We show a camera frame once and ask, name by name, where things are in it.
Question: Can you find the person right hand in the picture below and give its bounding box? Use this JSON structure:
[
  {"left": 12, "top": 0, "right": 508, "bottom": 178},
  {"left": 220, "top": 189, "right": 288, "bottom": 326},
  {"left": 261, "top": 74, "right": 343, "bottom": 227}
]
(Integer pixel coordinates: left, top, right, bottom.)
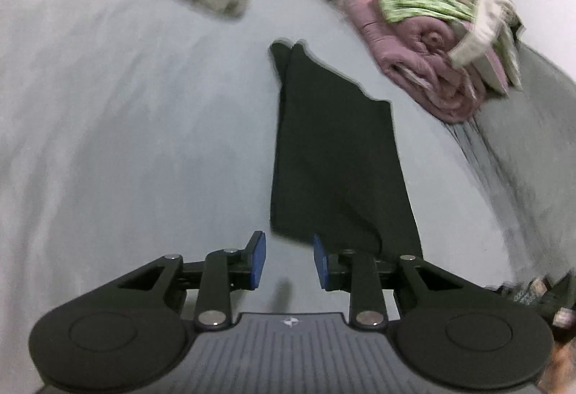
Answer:
[{"left": 538, "top": 341, "right": 575, "bottom": 394}]

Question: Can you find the black t-shirt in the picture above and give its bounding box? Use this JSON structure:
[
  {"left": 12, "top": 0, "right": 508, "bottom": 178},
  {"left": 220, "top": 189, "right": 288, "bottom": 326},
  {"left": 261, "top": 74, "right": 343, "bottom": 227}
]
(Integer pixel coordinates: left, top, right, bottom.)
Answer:
[{"left": 269, "top": 41, "right": 423, "bottom": 259}]

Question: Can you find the grey pink pillow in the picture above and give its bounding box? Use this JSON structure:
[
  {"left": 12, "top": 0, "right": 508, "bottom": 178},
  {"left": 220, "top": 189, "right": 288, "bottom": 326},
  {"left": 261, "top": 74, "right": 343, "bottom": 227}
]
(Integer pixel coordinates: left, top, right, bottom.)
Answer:
[{"left": 472, "top": 25, "right": 523, "bottom": 95}]

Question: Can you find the grey quilted headboard cover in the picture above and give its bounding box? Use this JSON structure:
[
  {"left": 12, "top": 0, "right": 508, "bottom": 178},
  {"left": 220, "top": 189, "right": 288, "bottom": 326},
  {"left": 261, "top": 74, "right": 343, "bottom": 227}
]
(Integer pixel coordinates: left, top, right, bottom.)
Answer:
[{"left": 449, "top": 45, "right": 575, "bottom": 281}]

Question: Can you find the pink rolled quilt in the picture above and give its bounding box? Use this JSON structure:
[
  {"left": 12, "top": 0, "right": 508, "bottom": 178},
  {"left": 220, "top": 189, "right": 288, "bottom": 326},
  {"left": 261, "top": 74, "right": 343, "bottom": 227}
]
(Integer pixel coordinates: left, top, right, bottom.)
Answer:
[{"left": 340, "top": 0, "right": 485, "bottom": 124}]

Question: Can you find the cream white garment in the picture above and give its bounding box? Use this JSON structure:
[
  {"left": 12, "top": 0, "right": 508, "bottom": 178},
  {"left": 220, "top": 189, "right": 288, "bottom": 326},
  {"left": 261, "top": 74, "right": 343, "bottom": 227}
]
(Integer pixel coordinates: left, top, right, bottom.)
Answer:
[{"left": 448, "top": 0, "right": 518, "bottom": 69}]

